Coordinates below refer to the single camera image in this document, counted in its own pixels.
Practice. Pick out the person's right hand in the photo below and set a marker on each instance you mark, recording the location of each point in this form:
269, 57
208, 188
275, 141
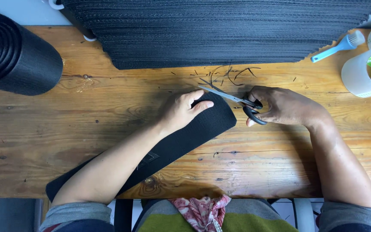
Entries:
283, 106

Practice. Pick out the white tape roll green print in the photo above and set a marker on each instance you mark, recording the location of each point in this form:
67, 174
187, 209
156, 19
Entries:
364, 72

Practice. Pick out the black thread trimmings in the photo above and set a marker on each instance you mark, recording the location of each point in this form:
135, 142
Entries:
230, 74

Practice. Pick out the person's right fingers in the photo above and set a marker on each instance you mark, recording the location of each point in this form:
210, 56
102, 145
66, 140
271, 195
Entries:
253, 96

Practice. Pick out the pink floral scarf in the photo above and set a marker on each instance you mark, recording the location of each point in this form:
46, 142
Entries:
201, 211

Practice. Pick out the black webbing roll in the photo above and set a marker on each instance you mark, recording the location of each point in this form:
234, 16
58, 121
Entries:
13, 54

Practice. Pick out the person's left hand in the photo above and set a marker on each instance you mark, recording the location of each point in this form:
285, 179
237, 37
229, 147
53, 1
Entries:
178, 111

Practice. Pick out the white plastic hook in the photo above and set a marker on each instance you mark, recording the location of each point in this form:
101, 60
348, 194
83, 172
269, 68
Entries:
56, 4

